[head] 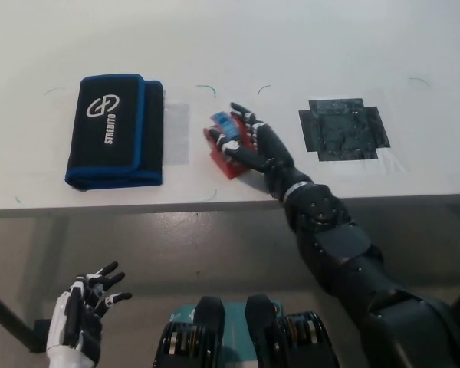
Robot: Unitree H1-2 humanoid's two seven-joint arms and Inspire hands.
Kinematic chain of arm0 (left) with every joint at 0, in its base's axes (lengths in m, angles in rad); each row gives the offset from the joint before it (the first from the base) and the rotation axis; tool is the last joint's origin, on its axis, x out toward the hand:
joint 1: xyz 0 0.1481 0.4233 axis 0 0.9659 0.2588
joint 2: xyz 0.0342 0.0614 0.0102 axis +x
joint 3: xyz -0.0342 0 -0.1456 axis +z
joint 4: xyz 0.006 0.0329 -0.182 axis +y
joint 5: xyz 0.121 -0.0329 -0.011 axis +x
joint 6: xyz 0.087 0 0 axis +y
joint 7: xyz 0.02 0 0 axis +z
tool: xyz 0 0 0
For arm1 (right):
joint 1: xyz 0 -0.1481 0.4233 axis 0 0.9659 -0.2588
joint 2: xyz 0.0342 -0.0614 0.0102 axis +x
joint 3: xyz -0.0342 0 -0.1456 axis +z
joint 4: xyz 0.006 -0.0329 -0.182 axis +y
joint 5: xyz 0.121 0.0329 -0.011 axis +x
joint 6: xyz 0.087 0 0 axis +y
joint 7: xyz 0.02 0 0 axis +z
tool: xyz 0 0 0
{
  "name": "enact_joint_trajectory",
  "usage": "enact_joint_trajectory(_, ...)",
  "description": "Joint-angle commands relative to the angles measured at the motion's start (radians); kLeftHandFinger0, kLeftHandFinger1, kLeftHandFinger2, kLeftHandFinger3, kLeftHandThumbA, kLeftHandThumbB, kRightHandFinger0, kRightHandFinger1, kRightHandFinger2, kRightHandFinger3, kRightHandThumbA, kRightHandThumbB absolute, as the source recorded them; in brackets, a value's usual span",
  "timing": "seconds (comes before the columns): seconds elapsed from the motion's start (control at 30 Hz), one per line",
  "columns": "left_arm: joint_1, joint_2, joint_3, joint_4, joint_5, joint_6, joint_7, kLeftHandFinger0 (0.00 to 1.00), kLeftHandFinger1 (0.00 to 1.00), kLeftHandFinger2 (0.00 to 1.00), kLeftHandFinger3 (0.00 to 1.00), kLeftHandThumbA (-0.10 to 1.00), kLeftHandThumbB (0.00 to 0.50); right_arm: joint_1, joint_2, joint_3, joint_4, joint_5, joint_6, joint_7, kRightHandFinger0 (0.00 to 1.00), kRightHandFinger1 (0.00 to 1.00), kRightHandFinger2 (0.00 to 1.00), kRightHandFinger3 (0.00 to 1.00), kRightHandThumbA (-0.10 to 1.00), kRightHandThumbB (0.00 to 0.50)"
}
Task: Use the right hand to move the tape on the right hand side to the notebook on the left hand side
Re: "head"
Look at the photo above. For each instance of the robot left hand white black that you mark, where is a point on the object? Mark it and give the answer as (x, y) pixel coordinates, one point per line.
(67, 322)

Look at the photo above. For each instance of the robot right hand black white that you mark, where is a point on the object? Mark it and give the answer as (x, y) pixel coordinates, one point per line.
(268, 149)

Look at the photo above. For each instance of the red tape dispenser blue label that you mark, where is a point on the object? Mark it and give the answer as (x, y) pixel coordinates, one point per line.
(230, 168)

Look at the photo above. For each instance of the black tape patch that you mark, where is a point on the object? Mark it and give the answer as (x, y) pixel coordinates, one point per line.
(345, 128)

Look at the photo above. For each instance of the clear tape patch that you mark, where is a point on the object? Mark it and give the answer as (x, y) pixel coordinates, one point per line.
(178, 134)

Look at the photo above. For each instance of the black notebook case blue trim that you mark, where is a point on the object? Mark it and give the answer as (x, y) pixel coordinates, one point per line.
(107, 138)

